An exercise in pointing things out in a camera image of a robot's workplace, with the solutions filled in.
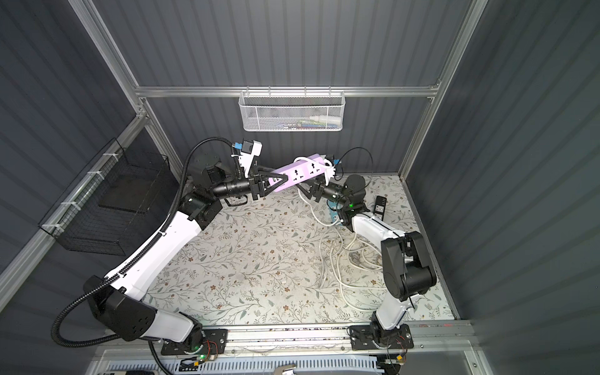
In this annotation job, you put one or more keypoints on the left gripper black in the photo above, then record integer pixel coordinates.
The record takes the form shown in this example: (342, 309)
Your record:
(255, 187)

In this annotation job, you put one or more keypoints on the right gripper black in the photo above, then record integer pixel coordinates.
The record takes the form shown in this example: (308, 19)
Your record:
(316, 190)

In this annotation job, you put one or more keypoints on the teal power strip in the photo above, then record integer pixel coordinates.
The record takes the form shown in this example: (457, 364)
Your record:
(333, 211)

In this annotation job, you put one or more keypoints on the purple power strip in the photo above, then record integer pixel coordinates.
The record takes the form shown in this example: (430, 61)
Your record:
(303, 169)

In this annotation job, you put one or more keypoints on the black power strip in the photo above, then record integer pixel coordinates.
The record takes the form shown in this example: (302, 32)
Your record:
(380, 207)

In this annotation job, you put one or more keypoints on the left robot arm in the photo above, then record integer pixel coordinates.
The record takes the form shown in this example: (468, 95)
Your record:
(117, 299)

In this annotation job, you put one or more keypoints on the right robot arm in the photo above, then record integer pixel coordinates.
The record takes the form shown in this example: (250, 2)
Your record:
(406, 263)

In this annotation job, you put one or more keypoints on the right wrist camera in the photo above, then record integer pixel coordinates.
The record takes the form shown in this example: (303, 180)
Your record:
(329, 170)

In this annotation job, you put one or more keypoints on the white wire wall basket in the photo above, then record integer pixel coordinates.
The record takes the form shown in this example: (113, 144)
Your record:
(261, 113)

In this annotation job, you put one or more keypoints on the black wire wall basket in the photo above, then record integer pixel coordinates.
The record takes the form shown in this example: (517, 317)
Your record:
(117, 206)

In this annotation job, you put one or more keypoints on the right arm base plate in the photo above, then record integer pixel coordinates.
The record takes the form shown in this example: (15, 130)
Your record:
(371, 337)

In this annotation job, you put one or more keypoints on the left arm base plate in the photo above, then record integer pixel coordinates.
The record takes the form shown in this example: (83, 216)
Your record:
(211, 342)

